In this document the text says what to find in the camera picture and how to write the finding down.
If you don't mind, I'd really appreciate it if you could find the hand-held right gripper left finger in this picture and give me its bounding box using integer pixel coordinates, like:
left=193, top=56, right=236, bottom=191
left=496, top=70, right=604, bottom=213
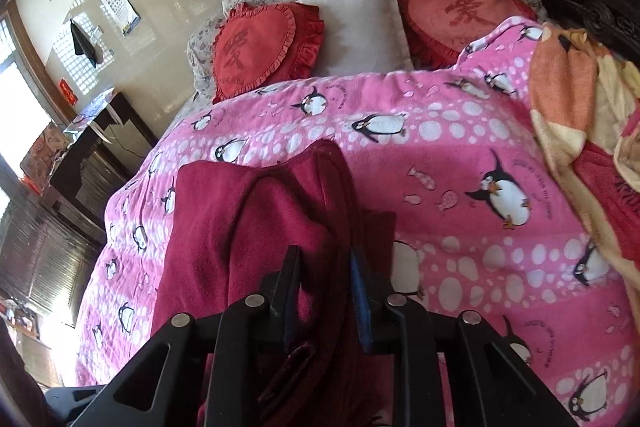
left=74, top=246, right=302, bottom=427

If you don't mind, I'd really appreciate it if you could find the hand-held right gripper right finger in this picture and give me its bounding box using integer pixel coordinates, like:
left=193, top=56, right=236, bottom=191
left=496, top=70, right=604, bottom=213
left=349, top=249, right=579, bottom=427

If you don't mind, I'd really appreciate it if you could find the dark red fleece garment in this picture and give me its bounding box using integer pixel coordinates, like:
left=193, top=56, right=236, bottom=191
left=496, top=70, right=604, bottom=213
left=150, top=138, right=399, bottom=427

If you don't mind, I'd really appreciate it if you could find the pink penguin print blanket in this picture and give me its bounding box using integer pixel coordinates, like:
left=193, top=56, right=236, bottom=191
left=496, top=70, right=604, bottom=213
left=75, top=17, right=640, bottom=427

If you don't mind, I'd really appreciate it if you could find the dark wooden desk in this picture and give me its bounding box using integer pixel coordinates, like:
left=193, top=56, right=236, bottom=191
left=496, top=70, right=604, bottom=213
left=49, top=92, right=157, bottom=220

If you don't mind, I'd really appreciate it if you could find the dark wooden cabinet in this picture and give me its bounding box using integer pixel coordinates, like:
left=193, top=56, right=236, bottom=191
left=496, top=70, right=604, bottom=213
left=0, top=187, right=107, bottom=325

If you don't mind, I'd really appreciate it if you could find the red heart-shaped frilled pillow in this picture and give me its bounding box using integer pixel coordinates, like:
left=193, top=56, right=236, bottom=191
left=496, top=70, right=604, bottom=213
left=211, top=2, right=327, bottom=104
left=394, top=0, right=548, bottom=69

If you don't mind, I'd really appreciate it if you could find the small floral pillow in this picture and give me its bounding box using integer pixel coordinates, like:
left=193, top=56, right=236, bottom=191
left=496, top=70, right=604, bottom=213
left=186, top=14, right=227, bottom=99

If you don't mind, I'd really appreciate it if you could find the white square pillow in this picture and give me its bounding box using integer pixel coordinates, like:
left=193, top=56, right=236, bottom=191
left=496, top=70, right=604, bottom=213
left=297, top=0, right=416, bottom=79

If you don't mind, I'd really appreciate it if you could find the orange floral blanket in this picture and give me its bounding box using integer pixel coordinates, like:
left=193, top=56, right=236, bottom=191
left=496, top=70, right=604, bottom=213
left=528, top=22, right=640, bottom=299

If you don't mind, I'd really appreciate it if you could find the printed picture box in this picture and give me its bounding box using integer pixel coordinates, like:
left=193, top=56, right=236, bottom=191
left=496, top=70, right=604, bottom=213
left=20, top=122, right=70, bottom=189

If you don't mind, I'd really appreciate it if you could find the black hanging cloth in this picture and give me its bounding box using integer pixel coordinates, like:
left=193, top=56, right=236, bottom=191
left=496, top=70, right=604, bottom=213
left=69, top=19, right=102, bottom=69

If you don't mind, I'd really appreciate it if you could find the black cable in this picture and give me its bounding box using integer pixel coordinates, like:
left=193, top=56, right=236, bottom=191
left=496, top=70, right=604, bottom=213
left=107, top=134, right=156, bottom=159

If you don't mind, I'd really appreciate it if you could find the wooden window frame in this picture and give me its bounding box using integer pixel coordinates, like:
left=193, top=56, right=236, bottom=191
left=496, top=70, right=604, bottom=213
left=0, top=0, right=54, bottom=170

